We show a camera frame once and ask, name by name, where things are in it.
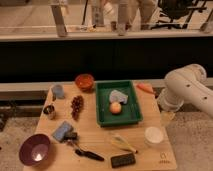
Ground blue sponge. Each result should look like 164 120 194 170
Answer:
52 121 73 142

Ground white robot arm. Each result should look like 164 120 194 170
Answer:
157 64 213 118

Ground light blue cloth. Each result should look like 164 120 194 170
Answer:
109 90 128 104

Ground green plastic tray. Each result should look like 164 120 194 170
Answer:
95 81 143 127

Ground orange bowl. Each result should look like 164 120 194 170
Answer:
75 74 94 91

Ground orange round fruit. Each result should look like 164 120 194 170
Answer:
109 102 122 114

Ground bunch of dark grapes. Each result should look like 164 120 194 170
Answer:
71 95 84 120

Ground orange carrot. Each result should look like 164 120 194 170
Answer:
137 83 155 95

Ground wooden board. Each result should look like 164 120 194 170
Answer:
23 84 177 171

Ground yellow banana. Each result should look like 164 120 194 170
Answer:
110 134 137 153

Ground small metal cup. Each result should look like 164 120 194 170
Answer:
43 105 56 120

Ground black rectangular eraser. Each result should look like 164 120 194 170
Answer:
111 153 136 168

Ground purple bowl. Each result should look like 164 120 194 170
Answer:
19 134 51 166

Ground black office chair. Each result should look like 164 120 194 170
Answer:
151 0 208 30

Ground black handled brush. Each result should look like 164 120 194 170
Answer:
64 132 104 161

